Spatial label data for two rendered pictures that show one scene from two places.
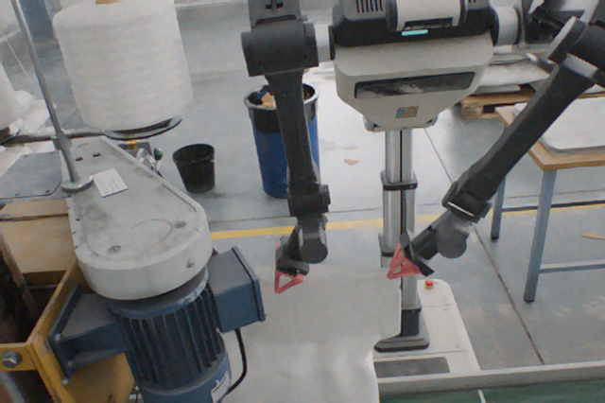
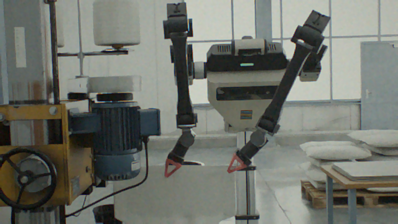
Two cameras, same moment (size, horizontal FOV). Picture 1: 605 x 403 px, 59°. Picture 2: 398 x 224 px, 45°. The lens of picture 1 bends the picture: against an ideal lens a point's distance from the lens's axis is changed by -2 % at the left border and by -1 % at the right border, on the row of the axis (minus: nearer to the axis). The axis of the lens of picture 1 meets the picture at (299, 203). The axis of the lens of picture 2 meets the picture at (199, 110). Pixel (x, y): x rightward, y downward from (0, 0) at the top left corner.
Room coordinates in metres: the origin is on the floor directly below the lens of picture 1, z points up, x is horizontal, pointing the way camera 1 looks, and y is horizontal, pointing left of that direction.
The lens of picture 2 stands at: (-0.94, 0.01, 1.39)
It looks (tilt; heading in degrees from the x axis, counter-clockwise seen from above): 4 degrees down; 358
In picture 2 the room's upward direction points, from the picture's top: 2 degrees counter-clockwise
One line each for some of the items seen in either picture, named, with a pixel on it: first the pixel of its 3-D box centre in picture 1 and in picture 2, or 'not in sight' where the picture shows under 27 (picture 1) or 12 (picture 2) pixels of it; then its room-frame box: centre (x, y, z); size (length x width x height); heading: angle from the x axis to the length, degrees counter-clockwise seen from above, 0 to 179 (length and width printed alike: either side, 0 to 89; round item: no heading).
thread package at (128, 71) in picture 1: (127, 60); (116, 23); (0.77, 0.22, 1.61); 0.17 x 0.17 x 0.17
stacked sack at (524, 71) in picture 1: (499, 71); (338, 174); (4.11, -1.70, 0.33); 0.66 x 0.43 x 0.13; 87
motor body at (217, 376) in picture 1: (173, 338); (116, 140); (0.62, 0.22, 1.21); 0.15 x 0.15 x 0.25
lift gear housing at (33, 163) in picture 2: not in sight; (33, 173); (0.48, 0.45, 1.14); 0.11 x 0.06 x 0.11; 87
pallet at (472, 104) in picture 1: (524, 89); (359, 191); (4.34, -2.02, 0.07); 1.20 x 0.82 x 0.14; 85
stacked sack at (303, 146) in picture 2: not in sight; (329, 147); (4.54, -1.75, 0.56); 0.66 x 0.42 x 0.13; 82
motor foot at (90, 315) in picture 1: (102, 326); (87, 121); (0.59, 0.30, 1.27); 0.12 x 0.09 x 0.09; 177
